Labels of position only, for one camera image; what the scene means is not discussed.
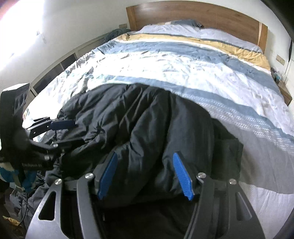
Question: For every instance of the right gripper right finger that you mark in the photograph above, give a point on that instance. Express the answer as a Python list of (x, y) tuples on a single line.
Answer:
[(222, 209)]

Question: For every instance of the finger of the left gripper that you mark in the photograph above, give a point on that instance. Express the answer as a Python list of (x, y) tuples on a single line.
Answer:
[(62, 124)]

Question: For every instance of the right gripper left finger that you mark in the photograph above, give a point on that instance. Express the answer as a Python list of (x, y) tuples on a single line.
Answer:
[(47, 220)]

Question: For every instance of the black puffer jacket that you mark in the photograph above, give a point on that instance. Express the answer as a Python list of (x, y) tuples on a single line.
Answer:
[(145, 126)]

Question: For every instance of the low white window cabinet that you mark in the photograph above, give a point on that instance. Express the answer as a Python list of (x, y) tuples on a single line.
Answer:
[(62, 63)]

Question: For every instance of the striped duvet cover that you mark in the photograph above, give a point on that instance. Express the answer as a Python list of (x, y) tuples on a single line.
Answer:
[(227, 76)]

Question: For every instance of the wooden bedside table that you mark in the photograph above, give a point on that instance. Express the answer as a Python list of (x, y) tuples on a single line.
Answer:
[(281, 85)]

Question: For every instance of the blue grey pillow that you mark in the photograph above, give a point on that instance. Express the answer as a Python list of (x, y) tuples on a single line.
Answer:
[(189, 22)]

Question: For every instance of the wooden headboard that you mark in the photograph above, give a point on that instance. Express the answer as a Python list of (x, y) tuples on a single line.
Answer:
[(209, 15)]

